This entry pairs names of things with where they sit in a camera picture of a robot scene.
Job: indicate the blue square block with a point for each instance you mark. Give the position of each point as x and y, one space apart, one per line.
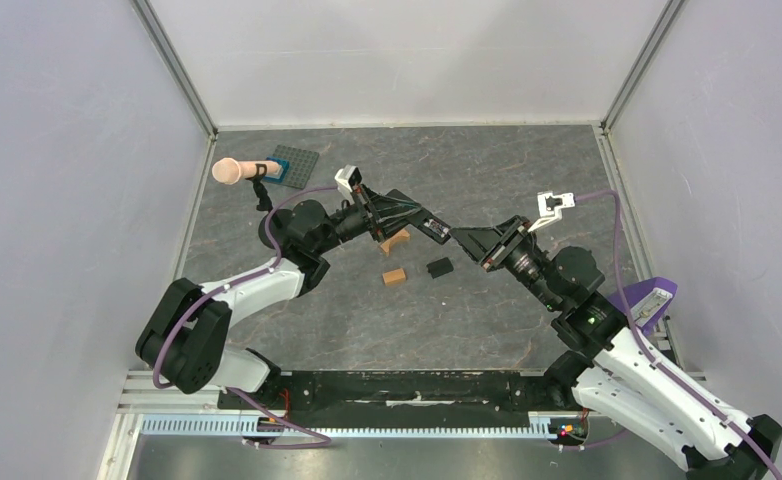
276 170

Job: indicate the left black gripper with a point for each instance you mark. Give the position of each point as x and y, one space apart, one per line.
384 211

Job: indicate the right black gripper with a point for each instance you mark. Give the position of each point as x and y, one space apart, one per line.
501 244

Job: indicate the curved wooden arch block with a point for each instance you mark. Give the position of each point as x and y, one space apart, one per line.
401 236

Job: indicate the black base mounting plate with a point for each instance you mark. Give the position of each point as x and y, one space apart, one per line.
415 399

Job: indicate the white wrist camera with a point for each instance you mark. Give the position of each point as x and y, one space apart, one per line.
550 208
349 180

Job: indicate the small wooden rectangular block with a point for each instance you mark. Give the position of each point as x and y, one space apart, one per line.
394 277

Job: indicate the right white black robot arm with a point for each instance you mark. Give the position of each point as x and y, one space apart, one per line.
613 370

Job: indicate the beige wooden peg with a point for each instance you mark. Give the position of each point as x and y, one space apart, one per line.
229 171

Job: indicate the purple plastic holder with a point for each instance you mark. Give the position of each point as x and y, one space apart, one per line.
648 301

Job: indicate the white slotted cable duct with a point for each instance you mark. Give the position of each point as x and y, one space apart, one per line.
251 426

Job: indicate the grey studded base plate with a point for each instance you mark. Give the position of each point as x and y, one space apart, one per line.
300 165

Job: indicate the black remote control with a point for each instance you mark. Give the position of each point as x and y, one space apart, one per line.
430 225

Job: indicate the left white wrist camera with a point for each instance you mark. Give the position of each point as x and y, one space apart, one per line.
349 180

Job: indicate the black battery cover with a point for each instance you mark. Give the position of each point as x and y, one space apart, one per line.
440 267

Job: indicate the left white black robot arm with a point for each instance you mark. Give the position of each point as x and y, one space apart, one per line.
185 340

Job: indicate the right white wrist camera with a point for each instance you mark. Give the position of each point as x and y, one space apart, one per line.
550 208

